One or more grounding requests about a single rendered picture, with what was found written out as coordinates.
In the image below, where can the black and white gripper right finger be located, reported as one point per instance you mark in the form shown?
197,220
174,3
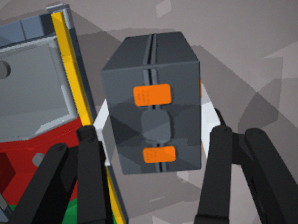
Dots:
273,188

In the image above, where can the yellow bar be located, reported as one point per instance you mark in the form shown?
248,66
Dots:
68,56

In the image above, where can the green bin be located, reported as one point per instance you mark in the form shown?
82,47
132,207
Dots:
70,215

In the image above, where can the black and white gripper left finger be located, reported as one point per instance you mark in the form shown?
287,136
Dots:
46,198

